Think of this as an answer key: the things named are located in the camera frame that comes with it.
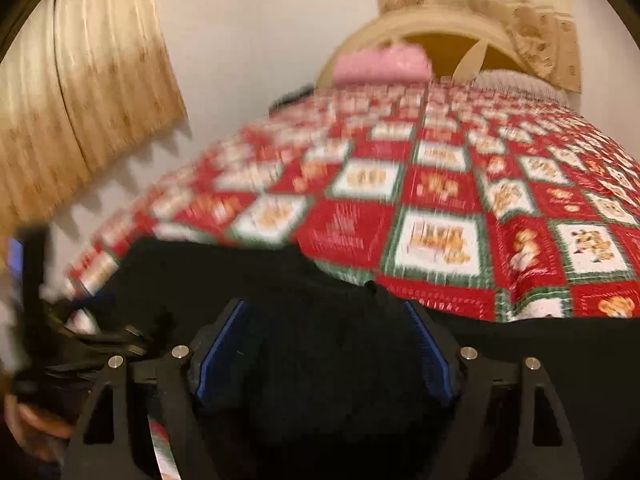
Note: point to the cream wooden headboard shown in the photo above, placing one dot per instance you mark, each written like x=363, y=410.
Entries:
x=400, y=25

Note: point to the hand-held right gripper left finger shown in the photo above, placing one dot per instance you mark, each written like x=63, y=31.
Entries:
x=220, y=355

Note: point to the black pants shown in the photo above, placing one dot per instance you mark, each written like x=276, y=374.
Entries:
x=325, y=320

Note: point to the bed with teddy-bear quilt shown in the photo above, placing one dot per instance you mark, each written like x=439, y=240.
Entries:
x=450, y=185

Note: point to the person's left hand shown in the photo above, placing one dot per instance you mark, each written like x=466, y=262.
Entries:
x=37, y=422

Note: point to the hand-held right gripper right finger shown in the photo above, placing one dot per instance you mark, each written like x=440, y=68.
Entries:
x=430, y=355

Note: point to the striped pillow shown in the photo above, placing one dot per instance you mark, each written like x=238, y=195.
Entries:
x=520, y=87

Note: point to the dark bedside object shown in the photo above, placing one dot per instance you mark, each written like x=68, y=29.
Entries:
x=292, y=99

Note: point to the pink pillow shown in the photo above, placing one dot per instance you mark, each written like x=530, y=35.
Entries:
x=382, y=65

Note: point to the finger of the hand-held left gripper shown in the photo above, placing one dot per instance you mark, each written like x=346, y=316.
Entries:
x=35, y=270

